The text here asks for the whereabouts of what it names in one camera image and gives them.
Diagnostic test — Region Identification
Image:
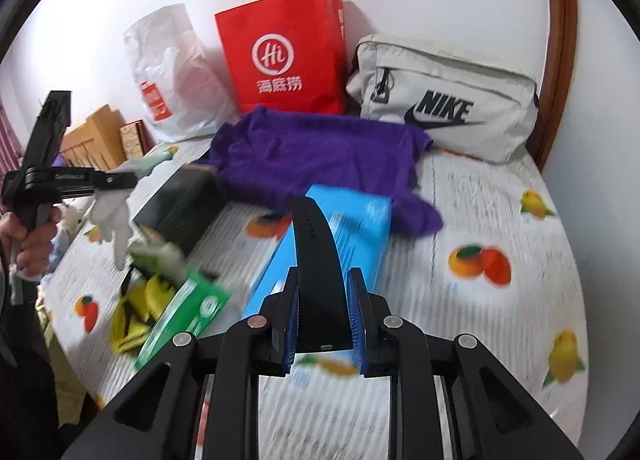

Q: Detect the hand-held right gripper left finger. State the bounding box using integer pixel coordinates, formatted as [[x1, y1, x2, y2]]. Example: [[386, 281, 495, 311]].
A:
[[60, 272, 302, 460]]

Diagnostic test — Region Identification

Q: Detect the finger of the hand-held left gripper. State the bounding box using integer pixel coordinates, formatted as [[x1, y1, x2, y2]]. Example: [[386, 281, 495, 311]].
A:
[[102, 171, 139, 191]]

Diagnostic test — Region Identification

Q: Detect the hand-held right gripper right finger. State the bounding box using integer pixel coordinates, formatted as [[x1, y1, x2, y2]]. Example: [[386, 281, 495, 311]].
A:
[[346, 268, 586, 460]]

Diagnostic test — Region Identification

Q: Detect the mint green cloth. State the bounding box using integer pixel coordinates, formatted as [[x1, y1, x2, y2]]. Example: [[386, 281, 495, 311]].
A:
[[107, 146, 179, 179]]

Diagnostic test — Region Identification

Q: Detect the black watch strap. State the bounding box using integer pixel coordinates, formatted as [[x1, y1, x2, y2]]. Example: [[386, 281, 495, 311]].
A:
[[290, 196, 353, 353]]

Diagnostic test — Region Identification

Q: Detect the light green packet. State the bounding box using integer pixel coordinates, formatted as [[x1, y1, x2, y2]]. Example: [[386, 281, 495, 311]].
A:
[[129, 239, 194, 289]]

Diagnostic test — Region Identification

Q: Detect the dark green packet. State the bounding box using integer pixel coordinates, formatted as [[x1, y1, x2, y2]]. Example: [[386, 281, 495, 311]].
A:
[[135, 270, 232, 372]]

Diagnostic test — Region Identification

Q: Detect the yellow pouch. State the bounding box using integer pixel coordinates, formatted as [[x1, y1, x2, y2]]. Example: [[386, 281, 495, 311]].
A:
[[110, 265, 177, 355]]

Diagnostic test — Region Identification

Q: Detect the purple towel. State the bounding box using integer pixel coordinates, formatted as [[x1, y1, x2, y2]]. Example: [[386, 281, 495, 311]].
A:
[[192, 106, 444, 239]]

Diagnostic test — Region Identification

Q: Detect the person's left hand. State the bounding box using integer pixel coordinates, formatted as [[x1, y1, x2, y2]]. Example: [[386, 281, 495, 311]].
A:
[[0, 210, 64, 281]]

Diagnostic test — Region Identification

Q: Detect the patterned box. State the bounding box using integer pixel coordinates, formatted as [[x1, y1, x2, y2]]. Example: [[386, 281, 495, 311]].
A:
[[119, 121, 157, 153]]

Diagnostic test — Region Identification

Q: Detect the wooden furniture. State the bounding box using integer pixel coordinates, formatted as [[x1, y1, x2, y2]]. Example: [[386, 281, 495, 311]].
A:
[[61, 104, 127, 171]]

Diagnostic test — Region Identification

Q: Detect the pink striped curtain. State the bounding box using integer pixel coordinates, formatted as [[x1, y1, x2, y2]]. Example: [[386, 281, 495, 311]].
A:
[[0, 98, 24, 168]]

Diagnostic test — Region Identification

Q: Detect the black box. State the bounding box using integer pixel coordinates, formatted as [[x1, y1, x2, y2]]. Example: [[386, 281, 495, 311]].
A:
[[134, 163, 229, 259]]

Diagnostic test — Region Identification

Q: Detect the blue tissue packet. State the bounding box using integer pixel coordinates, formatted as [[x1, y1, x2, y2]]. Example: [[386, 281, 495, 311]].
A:
[[242, 184, 393, 321]]

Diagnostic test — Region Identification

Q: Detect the white plastic bag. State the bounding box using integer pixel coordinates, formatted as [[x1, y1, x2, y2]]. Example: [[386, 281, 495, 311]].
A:
[[123, 4, 242, 143]]

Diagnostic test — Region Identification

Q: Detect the person's dark clothing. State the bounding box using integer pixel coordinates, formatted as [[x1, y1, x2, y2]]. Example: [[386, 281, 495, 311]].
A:
[[0, 240, 101, 460]]

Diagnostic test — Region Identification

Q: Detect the red paper bag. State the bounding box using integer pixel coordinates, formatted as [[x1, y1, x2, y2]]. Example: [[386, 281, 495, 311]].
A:
[[327, 0, 349, 115], [215, 0, 341, 115]]

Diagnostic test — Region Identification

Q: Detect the grey sling bag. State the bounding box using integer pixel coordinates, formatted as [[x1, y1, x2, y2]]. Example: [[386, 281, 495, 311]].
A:
[[345, 34, 542, 164]]

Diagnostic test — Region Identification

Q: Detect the wooden frame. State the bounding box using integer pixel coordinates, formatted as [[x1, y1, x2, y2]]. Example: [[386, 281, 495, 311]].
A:
[[525, 0, 579, 171]]

